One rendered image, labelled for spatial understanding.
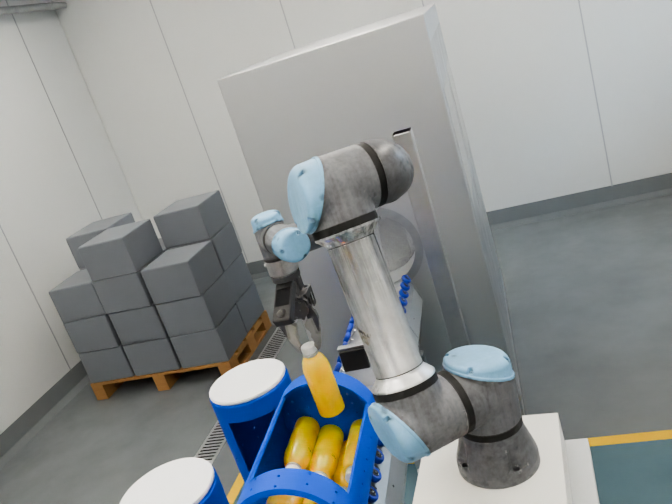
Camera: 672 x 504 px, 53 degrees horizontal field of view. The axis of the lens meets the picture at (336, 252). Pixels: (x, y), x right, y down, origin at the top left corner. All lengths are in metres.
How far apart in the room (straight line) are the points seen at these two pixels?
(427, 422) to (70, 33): 6.21
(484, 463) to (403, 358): 0.26
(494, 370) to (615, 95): 4.88
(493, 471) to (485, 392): 0.15
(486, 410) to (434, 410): 0.10
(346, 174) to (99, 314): 4.14
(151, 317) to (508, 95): 3.34
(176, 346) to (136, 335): 0.31
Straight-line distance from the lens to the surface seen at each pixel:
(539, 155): 5.99
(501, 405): 1.22
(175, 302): 4.76
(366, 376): 2.29
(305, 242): 1.47
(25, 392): 5.60
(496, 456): 1.26
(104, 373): 5.38
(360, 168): 1.11
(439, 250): 2.21
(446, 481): 1.32
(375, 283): 1.11
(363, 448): 1.67
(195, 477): 2.01
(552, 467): 1.32
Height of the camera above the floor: 2.07
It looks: 18 degrees down
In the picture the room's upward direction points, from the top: 18 degrees counter-clockwise
